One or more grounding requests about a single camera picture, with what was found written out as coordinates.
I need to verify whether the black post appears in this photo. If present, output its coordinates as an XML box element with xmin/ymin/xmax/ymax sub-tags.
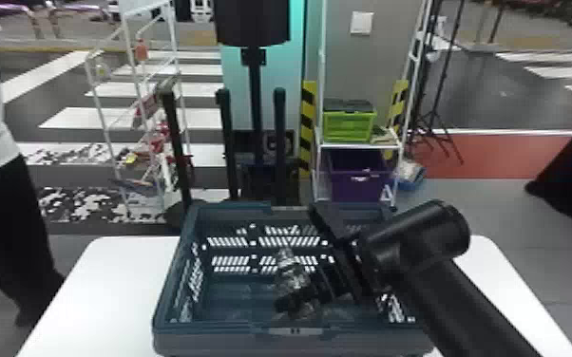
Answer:
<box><xmin>159</xmin><ymin>89</ymin><xmax>208</xmax><ymax>232</ymax></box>

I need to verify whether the purple crate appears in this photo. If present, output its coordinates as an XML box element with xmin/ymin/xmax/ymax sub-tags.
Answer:
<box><xmin>326</xmin><ymin>148</ymin><xmax>393</xmax><ymax>203</ymax></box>

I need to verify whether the black tripod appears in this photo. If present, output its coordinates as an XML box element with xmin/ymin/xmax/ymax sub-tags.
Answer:
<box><xmin>408</xmin><ymin>0</ymin><xmax>467</xmax><ymax>166</ymax></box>

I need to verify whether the striped post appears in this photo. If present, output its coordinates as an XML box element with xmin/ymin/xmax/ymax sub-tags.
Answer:
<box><xmin>298</xmin><ymin>80</ymin><xmax>318</xmax><ymax>179</ymax></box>
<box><xmin>387</xmin><ymin>79</ymin><xmax>410</xmax><ymax>136</ymax></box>

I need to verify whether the white wall plate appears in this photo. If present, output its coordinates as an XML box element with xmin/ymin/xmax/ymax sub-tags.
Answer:
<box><xmin>350</xmin><ymin>10</ymin><xmax>375</xmax><ymax>36</ymax></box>

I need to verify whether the blue basket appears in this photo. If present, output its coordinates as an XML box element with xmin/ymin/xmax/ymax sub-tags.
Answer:
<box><xmin>151</xmin><ymin>200</ymin><xmax>436</xmax><ymax>357</ymax></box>

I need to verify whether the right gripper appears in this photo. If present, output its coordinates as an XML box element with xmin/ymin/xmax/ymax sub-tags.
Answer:
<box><xmin>312</xmin><ymin>259</ymin><xmax>363</xmax><ymax>309</ymax></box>

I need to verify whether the green crate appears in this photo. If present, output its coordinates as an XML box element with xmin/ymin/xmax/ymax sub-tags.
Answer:
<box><xmin>322</xmin><ymin>98</ymin><xmax>378</xmax><ymax>144</ymax></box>

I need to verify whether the white wire rack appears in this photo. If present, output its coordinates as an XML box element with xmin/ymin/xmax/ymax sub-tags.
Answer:
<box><xmin>83</xmin><ymin>0</ymin><xmax>194</xmax><ymax>221</ymax></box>

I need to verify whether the black bottle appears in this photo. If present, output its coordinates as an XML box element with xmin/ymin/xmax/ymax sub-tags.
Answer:
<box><xmin>272</xmin><ymin>247</ymin><xmax>328</xmax><ymax>321</ymax></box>

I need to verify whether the white shelf trolley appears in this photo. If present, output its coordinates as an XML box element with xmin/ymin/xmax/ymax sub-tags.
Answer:
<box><xmin>312</xmin><ymin>0</ymin><xmax>434</xmax><ymax>207</ymax></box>

